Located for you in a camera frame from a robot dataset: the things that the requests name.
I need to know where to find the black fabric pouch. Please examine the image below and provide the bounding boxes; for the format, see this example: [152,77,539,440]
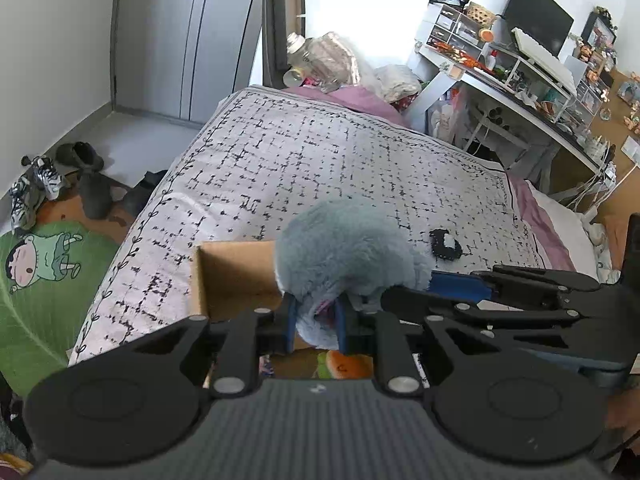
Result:
[430,229,462,261]

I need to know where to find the hamburger plush toy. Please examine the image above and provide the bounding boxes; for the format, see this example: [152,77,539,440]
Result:
[314,350,373,380]

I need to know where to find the blue plush toy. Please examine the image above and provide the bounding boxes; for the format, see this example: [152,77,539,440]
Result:
[273,198,436,350]

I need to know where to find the planet print tissue pack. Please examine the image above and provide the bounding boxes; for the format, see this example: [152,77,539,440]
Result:
[258,356,274,377]

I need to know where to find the brown cardboard box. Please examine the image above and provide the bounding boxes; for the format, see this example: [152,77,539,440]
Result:
[190,242,303,399]

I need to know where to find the pink bed sheet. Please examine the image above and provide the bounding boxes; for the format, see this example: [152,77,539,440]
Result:
[508,176,575,271]

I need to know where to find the black white patterned blanket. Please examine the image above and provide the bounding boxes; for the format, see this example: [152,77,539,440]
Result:
[70,87,547,362]

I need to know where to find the white desk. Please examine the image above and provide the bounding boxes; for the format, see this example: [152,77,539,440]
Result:
[402,44,602,174]

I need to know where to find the white keyboard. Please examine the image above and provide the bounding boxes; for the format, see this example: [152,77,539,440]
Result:
[511,27,576,96]

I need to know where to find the green cartoon floor mat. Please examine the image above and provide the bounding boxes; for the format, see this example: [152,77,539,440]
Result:
[1,221,118,396]

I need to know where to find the clear plastic jar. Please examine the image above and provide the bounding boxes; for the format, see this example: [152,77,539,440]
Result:
[283,32,341,93]

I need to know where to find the dark slippers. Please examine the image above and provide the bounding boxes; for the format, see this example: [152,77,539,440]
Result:
[55,141,104,172]

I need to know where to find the white desk shelf organizer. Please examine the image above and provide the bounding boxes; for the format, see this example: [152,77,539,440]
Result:
[425,3,486,60]

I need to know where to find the grey white sneakers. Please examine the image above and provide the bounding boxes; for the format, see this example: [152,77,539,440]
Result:
[9,156,70,235]

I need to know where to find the black computer monitor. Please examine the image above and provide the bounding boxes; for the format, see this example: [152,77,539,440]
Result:
[502,0,574,56]

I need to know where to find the leaning framed board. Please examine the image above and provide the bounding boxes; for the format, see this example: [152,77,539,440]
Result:
[262,0,306,89]

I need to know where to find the grey door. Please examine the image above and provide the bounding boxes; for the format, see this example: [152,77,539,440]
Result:
[111,0,262,125]

